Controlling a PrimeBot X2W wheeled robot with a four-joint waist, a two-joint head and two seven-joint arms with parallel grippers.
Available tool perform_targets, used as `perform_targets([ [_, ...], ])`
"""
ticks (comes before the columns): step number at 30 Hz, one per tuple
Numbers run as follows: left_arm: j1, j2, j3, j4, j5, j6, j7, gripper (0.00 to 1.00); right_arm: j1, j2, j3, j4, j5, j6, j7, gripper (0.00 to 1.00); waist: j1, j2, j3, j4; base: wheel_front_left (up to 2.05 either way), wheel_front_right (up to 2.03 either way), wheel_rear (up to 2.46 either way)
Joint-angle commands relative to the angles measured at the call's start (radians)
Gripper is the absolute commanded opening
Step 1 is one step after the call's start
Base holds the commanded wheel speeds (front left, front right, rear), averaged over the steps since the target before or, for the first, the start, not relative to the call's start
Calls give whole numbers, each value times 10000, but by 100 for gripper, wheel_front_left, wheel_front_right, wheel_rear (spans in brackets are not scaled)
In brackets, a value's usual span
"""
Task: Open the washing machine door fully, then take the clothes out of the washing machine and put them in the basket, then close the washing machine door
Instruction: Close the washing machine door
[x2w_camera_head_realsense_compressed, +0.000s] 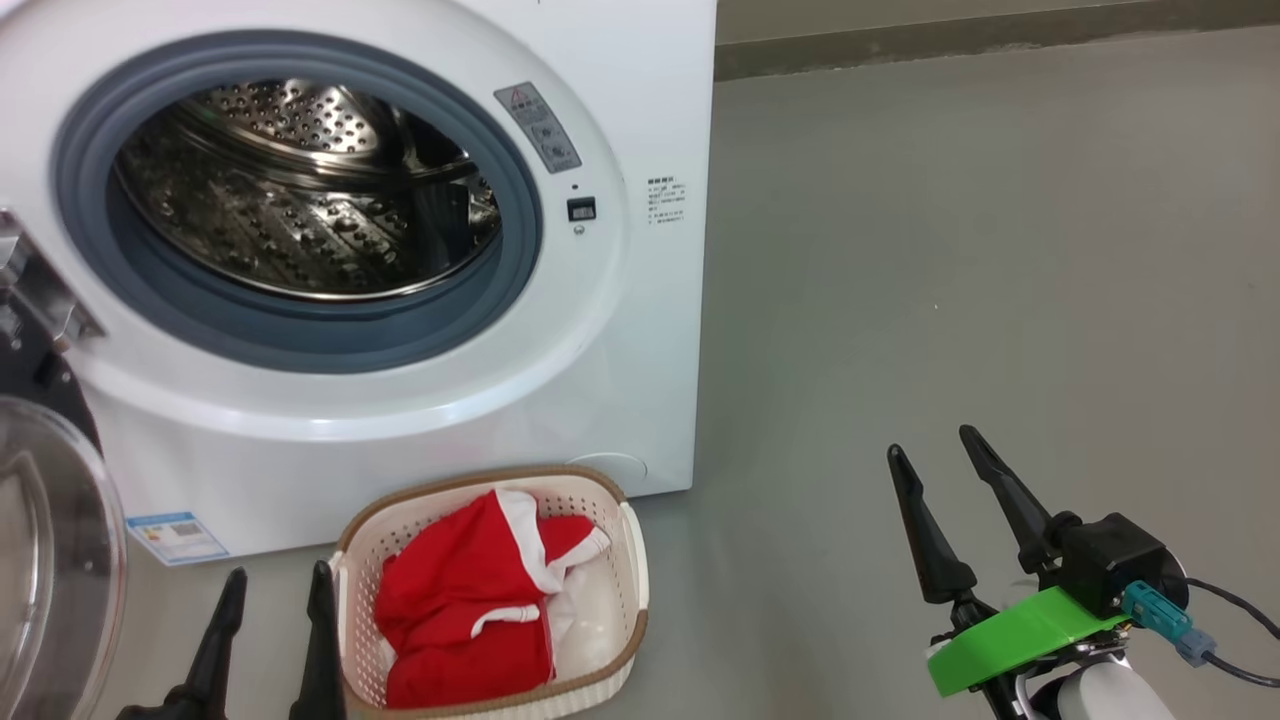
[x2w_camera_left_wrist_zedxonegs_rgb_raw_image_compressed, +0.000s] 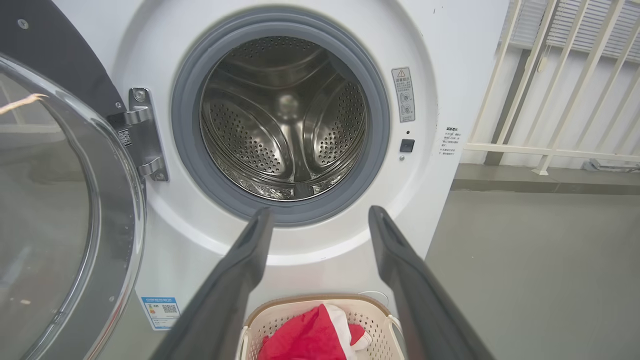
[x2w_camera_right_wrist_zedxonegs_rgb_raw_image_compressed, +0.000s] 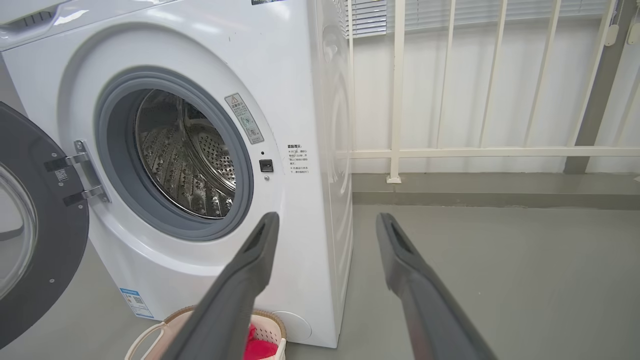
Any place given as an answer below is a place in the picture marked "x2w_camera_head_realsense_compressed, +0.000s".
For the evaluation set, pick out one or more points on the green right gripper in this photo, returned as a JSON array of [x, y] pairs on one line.
[[1010, 635]]

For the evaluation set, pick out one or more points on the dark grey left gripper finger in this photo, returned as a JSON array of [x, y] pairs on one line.
[[320, 670], [205, 680]]

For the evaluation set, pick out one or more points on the red and white garment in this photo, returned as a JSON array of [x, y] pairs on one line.
[[460, 600]]

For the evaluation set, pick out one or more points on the black-rimmed glass washer door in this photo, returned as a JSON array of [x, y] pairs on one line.
[[60, 560]]

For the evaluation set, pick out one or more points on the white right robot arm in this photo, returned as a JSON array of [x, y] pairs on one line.
[[1110, 700]]

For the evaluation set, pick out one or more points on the cream basket with brown rim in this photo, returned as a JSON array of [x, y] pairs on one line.
[[625, 600]]

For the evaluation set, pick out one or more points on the white front-load washing machine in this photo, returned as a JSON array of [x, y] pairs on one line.
[[640, 400]]

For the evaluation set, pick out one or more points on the metal door hinge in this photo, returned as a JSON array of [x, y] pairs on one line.
[[45, 290]]

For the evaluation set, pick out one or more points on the blue energy label sticker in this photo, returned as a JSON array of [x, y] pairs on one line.
[[178, 538]]

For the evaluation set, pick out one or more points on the round white filter cover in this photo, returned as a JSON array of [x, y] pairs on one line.
[[615, 472]]

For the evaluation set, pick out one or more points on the grey warning label sticker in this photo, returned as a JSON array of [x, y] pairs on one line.
[[540, 128]]

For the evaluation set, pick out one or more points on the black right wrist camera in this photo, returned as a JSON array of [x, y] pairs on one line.
[[1110, 560]]

